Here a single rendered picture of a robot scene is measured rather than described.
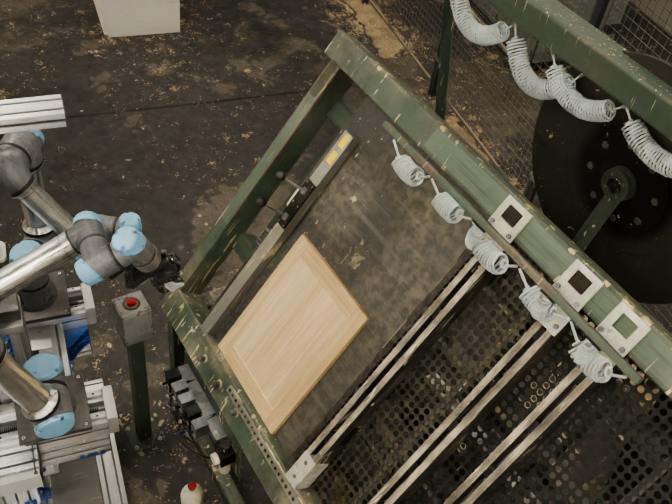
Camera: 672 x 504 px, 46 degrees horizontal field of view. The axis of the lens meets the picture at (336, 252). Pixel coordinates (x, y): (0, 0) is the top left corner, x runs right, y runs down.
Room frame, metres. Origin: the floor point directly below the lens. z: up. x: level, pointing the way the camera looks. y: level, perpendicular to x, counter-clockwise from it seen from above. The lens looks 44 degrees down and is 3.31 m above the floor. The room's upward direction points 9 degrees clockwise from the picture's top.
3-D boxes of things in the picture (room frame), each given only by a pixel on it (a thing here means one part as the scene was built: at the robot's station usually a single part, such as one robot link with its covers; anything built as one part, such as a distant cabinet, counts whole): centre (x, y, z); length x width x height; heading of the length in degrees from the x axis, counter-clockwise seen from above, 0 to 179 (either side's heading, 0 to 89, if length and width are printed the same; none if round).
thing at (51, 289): (1.84, 1.06, 1.09); 0.15 x 0.15 x 0.10
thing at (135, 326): (1.97, 0.75, 0.84); 0.12 x 0.12 x 0.18; 38
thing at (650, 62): (2.00, -0.83, 1.85); 0.80 x 0.06 x 0.80; 38
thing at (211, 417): (1.66, 0.43, 0.69); 0.50 x 0.14 x 0.24; 38
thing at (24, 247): (1.85, 1.06, 1.20); 0.13 x 0.12 x 0.14; 1
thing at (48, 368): (1.39, 0.83, 1.20); 0.13 x 0.12 x 0.14; 30
